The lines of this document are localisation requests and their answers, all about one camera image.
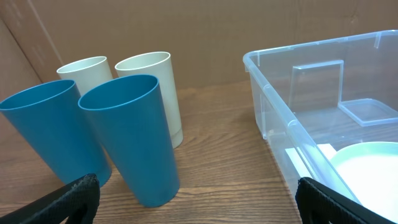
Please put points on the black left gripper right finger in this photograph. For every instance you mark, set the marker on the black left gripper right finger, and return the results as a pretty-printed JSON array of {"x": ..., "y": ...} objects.
[{"x": 318, "y": 204}]

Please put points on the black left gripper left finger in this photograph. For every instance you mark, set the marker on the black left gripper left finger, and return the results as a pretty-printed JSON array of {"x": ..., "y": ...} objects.
[{"x": 76, "y": 203}]

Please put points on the grey-white plate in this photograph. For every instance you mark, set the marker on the grey-white plate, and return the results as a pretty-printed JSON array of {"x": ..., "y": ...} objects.
[{"x": 370, "y": 170}]

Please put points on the blue cup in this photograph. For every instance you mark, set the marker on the blue cup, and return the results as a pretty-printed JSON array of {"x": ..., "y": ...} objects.
[
  {"x": 129, "y": 119},
  {"x": 49, "y": 119}
]

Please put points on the clear plastic storage bin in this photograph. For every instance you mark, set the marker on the clear plastic storage bin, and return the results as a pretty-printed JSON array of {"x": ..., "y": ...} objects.
[{"x": 313, "y": 99}]

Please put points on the beige cup rear left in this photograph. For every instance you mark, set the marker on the beige cup rear left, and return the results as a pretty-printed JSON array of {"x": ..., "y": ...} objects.
[{"x": 87, "y": 73}]

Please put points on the beige cup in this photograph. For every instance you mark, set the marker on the beige cup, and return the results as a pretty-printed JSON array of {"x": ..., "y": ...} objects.
[
  {"x": 158, "y": 64},
  {"x": 87, "y": 73}
]

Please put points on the beige cup rear right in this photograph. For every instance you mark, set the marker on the beige cup rear right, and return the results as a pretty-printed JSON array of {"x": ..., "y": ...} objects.
[{"x": 158, "y": 64}]

